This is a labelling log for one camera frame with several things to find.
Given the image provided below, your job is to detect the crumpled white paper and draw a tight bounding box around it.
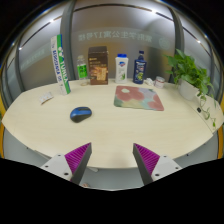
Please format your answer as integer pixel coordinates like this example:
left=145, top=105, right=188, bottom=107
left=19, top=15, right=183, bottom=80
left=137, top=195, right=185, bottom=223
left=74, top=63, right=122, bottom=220
left=144, top=77, right=155, bottom=87

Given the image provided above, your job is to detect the white and green shuttlecock tube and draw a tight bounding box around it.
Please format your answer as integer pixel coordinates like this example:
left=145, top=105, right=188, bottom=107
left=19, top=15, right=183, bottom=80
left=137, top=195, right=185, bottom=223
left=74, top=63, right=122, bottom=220
left=50, top=34, right=72, bottom=96

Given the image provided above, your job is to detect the small white and red cup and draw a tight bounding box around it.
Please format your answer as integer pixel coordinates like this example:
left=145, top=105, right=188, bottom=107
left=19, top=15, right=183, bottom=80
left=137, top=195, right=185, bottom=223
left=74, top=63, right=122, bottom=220
left=154, top=76, right=166, bottom=90

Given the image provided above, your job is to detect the brown cardboard carton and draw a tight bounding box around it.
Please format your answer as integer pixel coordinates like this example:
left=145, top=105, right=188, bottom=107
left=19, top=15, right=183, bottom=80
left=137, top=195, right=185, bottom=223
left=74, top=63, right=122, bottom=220
left=87, top=45, right=110, bottom=86

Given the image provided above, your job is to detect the white bottle with blue cap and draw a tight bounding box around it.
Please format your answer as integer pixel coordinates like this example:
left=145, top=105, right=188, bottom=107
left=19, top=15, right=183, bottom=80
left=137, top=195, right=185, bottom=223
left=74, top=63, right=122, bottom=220
left=114, top=53, right=129, bottom=84

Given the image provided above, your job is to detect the floral pastel mouse pad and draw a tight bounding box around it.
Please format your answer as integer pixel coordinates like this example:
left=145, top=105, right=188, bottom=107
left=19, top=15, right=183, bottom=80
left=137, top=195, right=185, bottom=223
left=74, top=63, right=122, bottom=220
left=113, top=85, right=165, bottom=112

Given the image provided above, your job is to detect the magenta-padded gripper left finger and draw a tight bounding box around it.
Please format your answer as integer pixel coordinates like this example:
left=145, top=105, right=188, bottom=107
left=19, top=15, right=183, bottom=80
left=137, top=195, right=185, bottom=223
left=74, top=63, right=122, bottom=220
left=39, top=142, right=93, bottom=186

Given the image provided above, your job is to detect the small patterned tissue packet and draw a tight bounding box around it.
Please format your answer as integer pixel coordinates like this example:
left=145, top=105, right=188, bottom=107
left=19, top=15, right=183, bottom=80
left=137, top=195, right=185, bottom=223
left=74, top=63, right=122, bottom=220
left=38, top=92, right=54, bottom=105

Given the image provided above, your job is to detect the green potted plant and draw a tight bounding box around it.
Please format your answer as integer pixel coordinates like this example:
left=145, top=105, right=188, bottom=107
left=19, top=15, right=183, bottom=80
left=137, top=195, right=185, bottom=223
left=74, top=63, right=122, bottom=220
left=164, top=48, right=218, bottom=129

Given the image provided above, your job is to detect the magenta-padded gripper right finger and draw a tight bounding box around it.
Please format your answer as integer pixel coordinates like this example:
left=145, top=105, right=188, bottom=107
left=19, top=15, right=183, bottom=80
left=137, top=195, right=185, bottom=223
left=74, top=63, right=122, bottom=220
left=132, top=143, right=184, bottom=186

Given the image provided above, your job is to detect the dark blue shampoo bottle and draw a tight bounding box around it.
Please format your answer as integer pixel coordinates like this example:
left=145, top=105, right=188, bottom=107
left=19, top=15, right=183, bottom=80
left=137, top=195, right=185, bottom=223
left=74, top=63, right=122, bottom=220
left=132, top=50, right=148, bottom=85

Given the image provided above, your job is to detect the clear bottle with green label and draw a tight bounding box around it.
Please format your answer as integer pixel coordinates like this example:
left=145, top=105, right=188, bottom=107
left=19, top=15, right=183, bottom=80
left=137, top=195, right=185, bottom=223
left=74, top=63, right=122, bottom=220
left=76, top=54, right=89, bottom=87

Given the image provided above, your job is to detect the blue and black computer mouse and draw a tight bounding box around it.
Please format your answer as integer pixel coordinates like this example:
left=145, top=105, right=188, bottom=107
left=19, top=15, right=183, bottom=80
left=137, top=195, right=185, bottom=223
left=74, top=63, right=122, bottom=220
left=69, top=106, right=93, bottom=124

